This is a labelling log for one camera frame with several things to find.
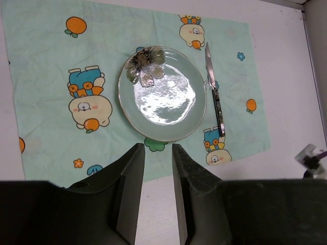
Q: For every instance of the green floral plate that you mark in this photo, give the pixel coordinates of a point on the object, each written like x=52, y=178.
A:
x=162, y=93

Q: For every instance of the green cartoon print placemat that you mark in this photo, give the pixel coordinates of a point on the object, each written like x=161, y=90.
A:
x=49, y=44

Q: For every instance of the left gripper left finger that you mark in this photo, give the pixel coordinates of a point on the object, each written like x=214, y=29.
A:
x=100, y=209

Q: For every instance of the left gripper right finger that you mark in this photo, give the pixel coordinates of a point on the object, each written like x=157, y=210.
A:
x=213, y=211

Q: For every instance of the steel table knife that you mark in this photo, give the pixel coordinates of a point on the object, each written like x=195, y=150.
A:
x=215, y=91

